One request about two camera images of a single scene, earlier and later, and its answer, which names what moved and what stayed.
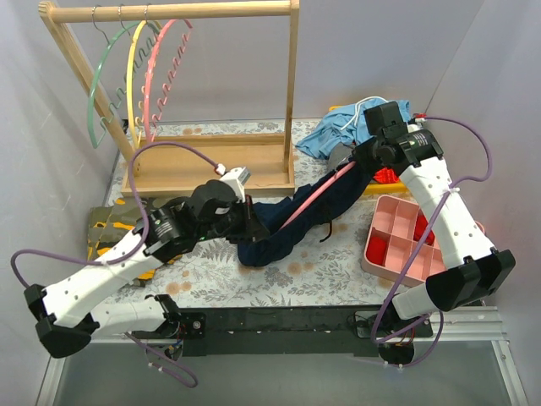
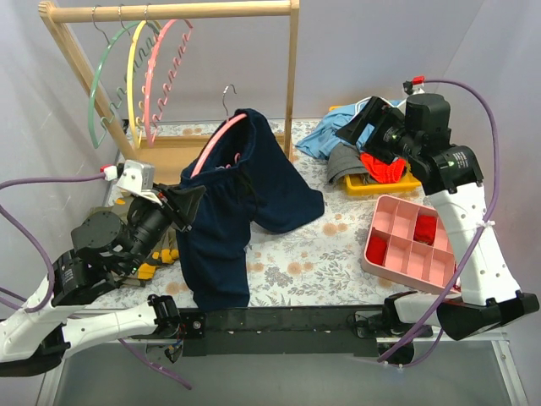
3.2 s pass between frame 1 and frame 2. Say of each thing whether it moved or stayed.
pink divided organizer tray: stayed
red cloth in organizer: stayed
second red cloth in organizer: stayed
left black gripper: moved
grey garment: stayed
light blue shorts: stayed
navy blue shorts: moved
